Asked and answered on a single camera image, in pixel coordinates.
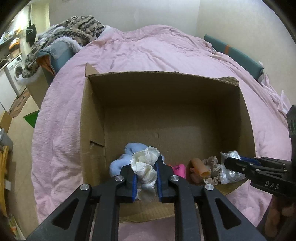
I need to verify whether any white kitchen cabinet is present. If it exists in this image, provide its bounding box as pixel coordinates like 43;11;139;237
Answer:
0;70;17;112

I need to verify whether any patterned knit sweater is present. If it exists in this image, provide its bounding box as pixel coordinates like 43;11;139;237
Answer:
20;15;106;85

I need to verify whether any green dustpan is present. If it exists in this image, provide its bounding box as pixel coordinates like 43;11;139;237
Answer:
23;110;40;128

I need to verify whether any white washing machine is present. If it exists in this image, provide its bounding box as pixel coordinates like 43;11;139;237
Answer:
4;53;26;97

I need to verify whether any cream lace scrunchie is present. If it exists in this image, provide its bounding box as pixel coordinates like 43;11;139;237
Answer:
130;147;161;202

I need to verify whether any pink bed comforter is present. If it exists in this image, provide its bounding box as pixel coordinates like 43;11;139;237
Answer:
31;24;293;241

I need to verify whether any wooden drying rack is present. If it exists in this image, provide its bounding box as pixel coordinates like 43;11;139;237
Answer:
0;146;9;216

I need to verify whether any beige lace scrunchie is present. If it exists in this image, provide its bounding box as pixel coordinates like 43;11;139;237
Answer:
202;156;222;186

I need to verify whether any teal headboard cushion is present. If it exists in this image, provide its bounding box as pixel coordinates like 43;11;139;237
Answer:
204;34;264;80

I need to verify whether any brown cardboard box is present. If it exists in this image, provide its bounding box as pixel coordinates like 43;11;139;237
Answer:
79;63;257;224

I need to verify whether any teal fur-trimmed jacket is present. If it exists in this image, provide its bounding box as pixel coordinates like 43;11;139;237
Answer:
36;36;83;85

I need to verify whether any pink rubber toy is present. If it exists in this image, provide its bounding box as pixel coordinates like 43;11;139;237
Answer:
170;164;186;179

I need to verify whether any person right hand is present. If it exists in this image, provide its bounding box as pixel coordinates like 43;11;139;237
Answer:
264;195;295;237

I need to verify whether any fluffy light blue scrunchie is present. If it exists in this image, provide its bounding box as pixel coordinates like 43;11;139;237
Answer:
109;143;165;177

